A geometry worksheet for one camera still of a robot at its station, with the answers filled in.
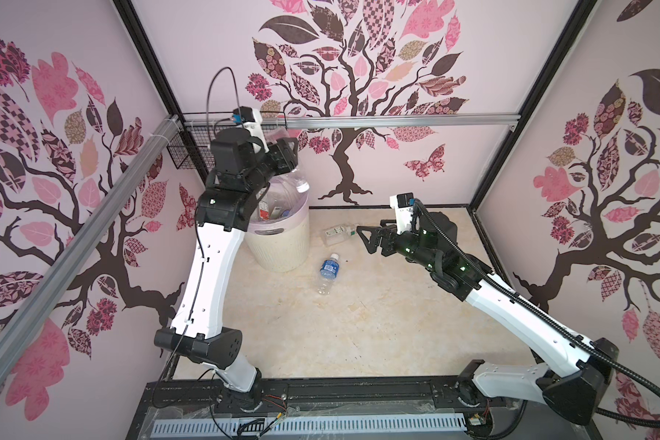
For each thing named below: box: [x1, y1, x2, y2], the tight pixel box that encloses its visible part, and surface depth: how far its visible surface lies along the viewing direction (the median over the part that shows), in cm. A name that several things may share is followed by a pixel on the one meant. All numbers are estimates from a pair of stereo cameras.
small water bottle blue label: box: [317, 253, 341, 296], surface depth 97 cm
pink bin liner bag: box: [245, 169, 310, 237], surface depth 81 cm
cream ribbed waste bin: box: [244, 214, 311, 273], surface depth 90 cm
